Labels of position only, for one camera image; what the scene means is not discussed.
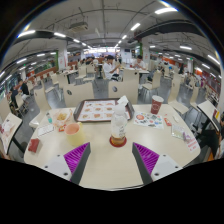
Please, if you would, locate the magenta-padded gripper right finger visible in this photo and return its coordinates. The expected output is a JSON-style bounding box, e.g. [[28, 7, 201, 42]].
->
[[131, 142, 183, 186]]

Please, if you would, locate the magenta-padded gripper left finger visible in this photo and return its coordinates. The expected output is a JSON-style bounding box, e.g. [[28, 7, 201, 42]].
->
[[43, 142, 92, 186]]

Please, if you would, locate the clear white-capped drink bottle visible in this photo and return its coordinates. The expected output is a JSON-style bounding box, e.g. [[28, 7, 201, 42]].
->
[[110, 103, 129, 147]]

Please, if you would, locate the flat round red coaster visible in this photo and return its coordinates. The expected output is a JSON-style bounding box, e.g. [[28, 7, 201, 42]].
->
[[109, 135, 128, 148]]

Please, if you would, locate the colourful printed flyer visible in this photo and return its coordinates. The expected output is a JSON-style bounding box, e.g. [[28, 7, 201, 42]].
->
[[133, 111, 165, 130]]

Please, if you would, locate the clear plastic packet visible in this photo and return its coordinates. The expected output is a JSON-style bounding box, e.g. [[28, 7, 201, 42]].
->
[[171, 124, 188, 141]]

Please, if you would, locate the white printed leaflet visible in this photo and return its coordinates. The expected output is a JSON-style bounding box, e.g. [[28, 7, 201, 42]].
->
[[36, 124, 55, 138]]

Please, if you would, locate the red paper carton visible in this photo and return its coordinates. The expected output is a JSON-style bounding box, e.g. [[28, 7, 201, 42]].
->
[[27, 138, 41, 154]]

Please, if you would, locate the dark food tray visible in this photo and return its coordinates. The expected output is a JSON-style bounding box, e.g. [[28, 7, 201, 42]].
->
[[73, 98, 135, 123]]

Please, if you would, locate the red paper cup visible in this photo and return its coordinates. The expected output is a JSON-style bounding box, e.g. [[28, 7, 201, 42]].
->
[[150, 95, 165, 116]]

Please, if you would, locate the white crumpled napkin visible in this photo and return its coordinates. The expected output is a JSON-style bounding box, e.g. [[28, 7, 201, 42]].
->
[[116, 95, 130, 107]]

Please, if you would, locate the group of beige chairs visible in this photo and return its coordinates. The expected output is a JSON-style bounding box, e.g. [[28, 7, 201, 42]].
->
[[0, 63, 208, 131]]

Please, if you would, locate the neighbouring beige table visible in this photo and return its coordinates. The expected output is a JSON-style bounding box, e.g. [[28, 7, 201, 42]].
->
[[0, 112, 24, 156], [196, 99, 223, 133]]

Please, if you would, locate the person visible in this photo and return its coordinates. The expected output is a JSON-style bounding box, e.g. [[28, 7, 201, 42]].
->
[[18, 79, 31, 101], [9, 87, 20, 108], [102, 54, 121, 81], [133, 54, 148, 71]]

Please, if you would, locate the ceiling air conditioner unit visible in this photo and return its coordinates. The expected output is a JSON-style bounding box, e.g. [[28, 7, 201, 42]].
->
[[68, 21, 89, 33]]

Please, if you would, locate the group of ceiling lights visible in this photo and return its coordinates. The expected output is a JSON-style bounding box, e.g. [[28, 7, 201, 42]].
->
[[0, 6, 223, 79]]

